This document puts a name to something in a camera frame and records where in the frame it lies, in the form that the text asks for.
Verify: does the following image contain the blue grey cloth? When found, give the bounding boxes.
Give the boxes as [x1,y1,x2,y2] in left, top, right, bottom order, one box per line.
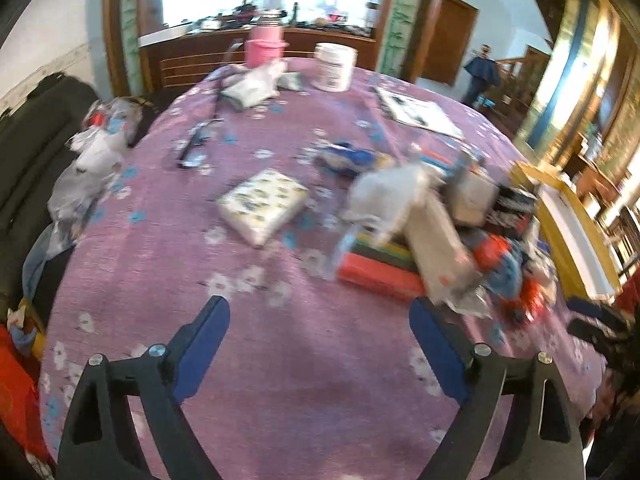
[21,219,78,308]

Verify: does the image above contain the white cup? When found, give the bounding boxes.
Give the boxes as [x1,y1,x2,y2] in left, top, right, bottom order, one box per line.
[311,42,359,93]

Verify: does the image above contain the wooden chair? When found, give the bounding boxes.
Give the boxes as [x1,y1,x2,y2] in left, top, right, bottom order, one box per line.
[150,45,251,92]

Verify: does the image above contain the red long pack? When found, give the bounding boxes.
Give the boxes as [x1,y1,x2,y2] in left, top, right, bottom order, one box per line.
[336,251,427,302]

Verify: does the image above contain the wooden glass partition cabinet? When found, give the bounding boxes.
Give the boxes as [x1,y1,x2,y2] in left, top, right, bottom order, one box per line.
[102,0,387,107]

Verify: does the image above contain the wooden staircase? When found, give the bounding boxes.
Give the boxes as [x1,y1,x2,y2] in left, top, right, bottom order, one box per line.
[492,44,552,128]

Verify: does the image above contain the red cloth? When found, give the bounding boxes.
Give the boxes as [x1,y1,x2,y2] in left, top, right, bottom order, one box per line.
[0,324,53,463]

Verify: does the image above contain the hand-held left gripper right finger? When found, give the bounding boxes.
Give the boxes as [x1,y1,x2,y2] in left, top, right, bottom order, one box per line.
[409,297,586,480]

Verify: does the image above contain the pile of dark cabinet clutter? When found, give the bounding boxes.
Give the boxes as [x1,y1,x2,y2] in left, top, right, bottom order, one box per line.
[192,0,376,36]

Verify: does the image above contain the person's right forearm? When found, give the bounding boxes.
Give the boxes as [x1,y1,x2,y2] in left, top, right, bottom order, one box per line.
[614,279,640,322]

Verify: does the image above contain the wooden sideboard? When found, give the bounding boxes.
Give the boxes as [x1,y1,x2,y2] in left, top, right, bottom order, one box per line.
[570,120,640,273]

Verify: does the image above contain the pink bottle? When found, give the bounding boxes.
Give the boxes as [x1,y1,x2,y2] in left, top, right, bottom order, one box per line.
[244,9,289,68]

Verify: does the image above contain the floral print tissue pack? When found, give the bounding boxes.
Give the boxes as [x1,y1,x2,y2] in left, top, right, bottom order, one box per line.
[216,167,309,249]

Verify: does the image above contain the gold pillar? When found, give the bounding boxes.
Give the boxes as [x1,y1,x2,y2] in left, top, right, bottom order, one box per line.
[514,0,622,153]

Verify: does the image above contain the bamboo painted glass panel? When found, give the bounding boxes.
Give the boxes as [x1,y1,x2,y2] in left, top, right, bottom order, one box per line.
[376,0,427,79]

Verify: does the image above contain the red plastic bag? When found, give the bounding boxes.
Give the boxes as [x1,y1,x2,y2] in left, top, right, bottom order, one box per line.
[475,236,512,272]
[512,279,547,323]

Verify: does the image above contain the white notebook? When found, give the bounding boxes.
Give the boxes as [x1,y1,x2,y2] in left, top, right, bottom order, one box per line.
[374,85,464,141]

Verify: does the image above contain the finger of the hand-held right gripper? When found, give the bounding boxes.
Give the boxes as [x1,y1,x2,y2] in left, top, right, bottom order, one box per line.
[569,296,628,332]
[567,317,618,358]

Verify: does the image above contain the white cloth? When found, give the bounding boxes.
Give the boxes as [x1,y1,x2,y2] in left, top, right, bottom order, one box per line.
[344,164,447,247]

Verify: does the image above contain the crumpled clear plastic bag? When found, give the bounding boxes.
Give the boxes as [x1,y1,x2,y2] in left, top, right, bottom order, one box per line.
[46,97,147,227]

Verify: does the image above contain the purple floral tablecloth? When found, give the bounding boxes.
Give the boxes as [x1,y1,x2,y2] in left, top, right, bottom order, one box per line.
[40,57,621,480]

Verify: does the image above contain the black eyeglasses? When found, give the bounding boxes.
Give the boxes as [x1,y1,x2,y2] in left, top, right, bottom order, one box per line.
[176,119,224,170]

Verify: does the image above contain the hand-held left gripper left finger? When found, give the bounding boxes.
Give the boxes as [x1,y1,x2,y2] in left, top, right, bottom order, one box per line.
[57,295,231,480]

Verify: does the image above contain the yellow rimmed tray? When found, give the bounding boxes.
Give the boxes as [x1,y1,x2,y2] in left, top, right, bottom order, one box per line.
[509,160,624,303]

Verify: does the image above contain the blue orange snack packet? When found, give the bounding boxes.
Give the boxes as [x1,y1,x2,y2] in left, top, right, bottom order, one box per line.
[314,141,397,177]

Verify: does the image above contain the brown wooden door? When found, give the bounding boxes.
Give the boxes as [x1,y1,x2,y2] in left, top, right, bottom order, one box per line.
[421,0,479,87]

